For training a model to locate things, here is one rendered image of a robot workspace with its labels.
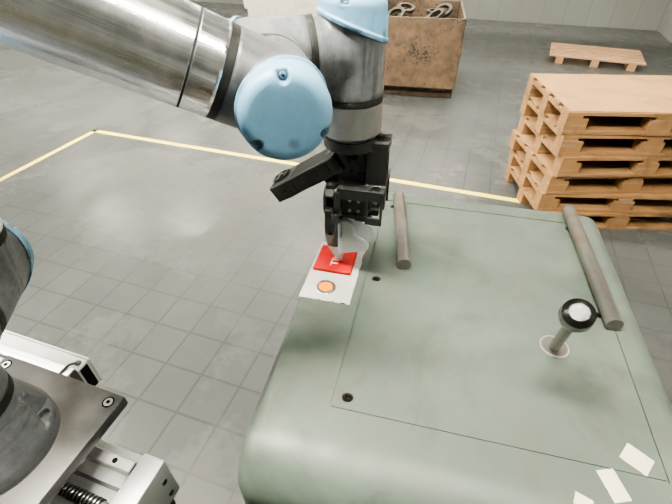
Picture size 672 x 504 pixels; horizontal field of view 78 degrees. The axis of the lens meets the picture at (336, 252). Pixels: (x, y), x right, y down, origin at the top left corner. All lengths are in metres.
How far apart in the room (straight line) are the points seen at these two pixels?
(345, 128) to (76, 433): 0.52
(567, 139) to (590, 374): 2.37
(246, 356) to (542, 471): 1.77
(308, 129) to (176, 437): 1.77
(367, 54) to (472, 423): 0.41
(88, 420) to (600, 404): 0.64
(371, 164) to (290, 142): 0.22
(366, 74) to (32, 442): 0.59
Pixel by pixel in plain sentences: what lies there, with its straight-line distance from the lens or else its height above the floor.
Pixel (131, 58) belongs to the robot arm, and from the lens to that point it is 0.33.
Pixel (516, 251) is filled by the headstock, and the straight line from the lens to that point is 0.75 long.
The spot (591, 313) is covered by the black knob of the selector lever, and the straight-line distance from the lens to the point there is 0.46.
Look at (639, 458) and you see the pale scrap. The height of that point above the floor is 1.26.
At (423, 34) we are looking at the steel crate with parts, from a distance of 5.04.
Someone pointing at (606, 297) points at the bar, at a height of 1.28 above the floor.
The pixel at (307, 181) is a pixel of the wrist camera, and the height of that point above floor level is 1.41.
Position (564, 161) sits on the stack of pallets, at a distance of 2.93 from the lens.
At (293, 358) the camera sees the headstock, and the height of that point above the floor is 1.26.
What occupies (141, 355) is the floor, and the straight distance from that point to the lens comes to 2.31.
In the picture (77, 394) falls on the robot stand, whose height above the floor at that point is 1.16.
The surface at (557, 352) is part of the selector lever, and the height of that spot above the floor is 1.26.
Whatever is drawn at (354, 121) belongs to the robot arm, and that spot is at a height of 1.50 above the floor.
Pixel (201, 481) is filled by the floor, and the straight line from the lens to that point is 1.89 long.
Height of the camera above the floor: 1.69
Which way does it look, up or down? 40 degrees down
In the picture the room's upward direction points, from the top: straight up
